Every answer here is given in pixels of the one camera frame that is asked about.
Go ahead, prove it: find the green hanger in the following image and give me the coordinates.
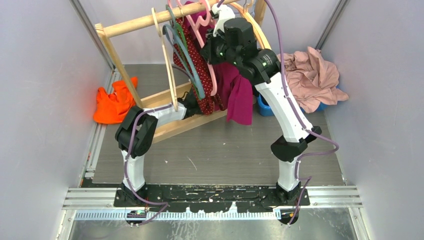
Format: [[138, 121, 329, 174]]
[[165, 4, 191, 82]]

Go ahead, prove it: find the pink garment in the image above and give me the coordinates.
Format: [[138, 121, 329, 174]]
[[277, 46, 349, 114]]

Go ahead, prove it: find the magenta skirt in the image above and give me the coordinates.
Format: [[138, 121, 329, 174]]
[[183, 0, 255, 127]]

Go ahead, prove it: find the red dotted garment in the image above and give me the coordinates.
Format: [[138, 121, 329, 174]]
[[176, 17, 222, 115]]

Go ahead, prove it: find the pink plastic hanger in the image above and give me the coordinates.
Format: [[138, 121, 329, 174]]
[[167, 0, 219, 98]]

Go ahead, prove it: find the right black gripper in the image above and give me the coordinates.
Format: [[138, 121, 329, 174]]
[[200, 27, 240, 69]]

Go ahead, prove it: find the wooden hanger rack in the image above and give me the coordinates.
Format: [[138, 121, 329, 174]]
[[94, 0, 268, 145]]

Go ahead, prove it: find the blue plastic bin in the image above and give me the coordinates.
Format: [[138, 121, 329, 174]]
[[257, 94, 328, 117]]

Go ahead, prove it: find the orange garment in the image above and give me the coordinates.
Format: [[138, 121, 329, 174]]
[[93, 80, 136, 125]]

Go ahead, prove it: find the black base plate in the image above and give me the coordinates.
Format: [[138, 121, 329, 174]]
[[113, 184, 310, 213]]

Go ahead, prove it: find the light wooden hanger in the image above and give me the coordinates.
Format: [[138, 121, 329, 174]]
[[229, 0, 272, 50]]

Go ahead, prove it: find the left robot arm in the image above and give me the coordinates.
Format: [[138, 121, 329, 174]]
[[114, 90, 202, 207]]

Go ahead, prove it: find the aluminium rail frame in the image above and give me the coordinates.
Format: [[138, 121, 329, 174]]
[[62, 186, 363, 222]]

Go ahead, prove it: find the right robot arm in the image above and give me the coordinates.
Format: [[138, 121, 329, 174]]
[[200, 17, 322, 206]]

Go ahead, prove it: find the teal blue hanger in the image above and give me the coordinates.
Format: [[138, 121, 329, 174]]
[[162, 24, 206, 100]]

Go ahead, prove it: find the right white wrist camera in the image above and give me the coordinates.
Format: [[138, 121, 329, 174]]
[[211, 3, 236, 37]]

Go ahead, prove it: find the cream hanger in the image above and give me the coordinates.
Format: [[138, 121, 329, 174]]
[[151, 7, 179, 112]]

